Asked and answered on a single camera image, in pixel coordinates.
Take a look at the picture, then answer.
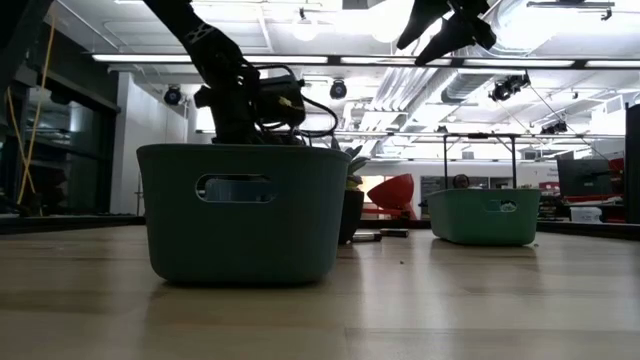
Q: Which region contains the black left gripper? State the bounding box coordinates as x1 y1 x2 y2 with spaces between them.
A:
212 94 305 146

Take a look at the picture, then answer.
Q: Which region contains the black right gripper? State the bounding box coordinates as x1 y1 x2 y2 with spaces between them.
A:
397 0 497 66

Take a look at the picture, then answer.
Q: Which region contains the teal plastic bin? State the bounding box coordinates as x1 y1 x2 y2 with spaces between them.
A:
136 143 351 287
427 188 542 246

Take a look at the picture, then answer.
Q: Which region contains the potted succulent plant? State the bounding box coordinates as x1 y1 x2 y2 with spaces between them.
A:
332 144 371 246

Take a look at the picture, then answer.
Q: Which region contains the white round ceiling lamp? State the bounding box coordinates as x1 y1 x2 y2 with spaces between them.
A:
292 7 320 42

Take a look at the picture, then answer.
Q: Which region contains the black monitor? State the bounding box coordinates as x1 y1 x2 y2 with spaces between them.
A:
557 158 615 198

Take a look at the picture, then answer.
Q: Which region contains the white box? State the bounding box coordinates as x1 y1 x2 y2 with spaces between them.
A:
569 205 604 224

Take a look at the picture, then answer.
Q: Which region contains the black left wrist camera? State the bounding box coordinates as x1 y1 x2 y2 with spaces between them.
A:
257 74 307 129

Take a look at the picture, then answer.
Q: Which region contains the black overhead camera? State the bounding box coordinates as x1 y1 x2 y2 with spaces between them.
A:
488 72 532 104
539 119 569 136

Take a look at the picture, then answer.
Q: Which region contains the black background table frame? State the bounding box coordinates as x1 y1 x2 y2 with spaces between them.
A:
442 132 520 190

